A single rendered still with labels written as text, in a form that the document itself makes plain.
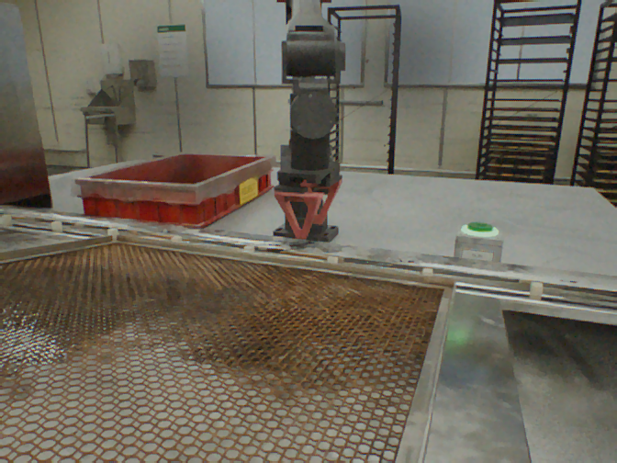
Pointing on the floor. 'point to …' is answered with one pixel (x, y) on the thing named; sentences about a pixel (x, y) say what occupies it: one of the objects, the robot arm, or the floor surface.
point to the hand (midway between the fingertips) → (309, 226)
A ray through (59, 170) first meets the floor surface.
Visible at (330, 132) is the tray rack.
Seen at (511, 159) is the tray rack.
